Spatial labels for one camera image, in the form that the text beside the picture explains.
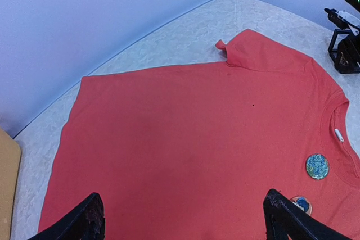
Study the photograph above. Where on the red t-shirt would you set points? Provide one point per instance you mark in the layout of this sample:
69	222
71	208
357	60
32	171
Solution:
190	151

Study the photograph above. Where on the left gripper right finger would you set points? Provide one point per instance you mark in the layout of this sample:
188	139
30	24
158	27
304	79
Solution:
285	220

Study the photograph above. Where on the white collar label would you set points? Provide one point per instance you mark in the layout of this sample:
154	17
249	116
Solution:
339	135

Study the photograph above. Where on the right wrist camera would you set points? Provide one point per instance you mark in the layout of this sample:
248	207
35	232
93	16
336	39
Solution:
343	20

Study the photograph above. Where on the orange blue round brooch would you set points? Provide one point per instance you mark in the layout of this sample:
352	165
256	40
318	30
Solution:
302	203

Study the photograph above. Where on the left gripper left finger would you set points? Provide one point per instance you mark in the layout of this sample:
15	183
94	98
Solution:
85	221

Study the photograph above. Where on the yellow plastic basket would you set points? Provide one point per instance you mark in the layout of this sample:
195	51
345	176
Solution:
10	162

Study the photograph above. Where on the green blue round brooch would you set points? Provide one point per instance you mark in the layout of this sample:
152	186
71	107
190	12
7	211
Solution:
317	166

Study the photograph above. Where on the right black brooch box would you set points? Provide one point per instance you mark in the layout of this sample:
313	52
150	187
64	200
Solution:
346	55

